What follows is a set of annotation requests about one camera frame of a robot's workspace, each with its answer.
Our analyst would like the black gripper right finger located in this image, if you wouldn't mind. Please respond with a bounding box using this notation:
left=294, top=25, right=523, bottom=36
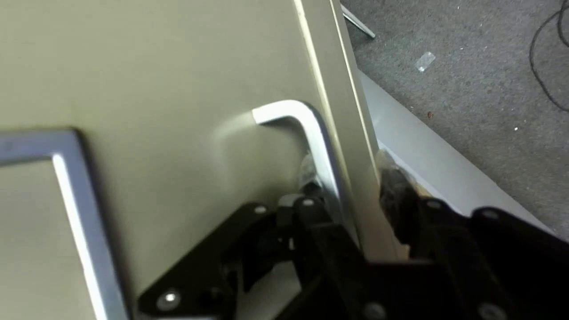
left=379, top=167, right=569, bottom=320

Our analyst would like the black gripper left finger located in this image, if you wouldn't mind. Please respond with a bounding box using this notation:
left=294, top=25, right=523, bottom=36
left=137, top=199, right=310, bottom=320

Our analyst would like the silver bottom drawer handle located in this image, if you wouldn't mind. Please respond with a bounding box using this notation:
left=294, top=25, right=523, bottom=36
left=251, top=100, right=345, bottom=220

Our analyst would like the beige filing cabinet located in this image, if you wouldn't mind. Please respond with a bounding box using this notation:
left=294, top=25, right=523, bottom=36
left=0, top=0, right=401, bottom=320

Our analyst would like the silver label holder frame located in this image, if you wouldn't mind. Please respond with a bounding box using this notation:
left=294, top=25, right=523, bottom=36
left=0, top=128, right=130, bottom=320

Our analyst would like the black floor cable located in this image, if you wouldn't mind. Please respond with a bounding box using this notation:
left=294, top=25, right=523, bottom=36
left=529, top=0, right=569, bottom=114

